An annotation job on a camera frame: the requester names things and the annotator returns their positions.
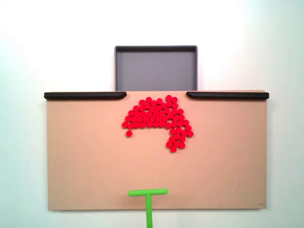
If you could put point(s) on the green T-shaped pusher tool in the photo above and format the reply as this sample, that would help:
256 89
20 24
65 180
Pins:
149 204

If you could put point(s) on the grey rectangular tray container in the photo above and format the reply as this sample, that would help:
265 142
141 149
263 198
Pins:
155 69

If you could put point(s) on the beige flat board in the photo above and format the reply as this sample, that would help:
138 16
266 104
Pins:
95 154

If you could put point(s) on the red cylindrical granules pile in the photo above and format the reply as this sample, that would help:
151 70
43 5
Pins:
154 116

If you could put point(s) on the single red cylindrical granule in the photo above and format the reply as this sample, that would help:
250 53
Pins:
129 133

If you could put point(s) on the black edge rail strip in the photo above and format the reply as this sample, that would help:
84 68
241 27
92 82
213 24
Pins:
228 95
83 95

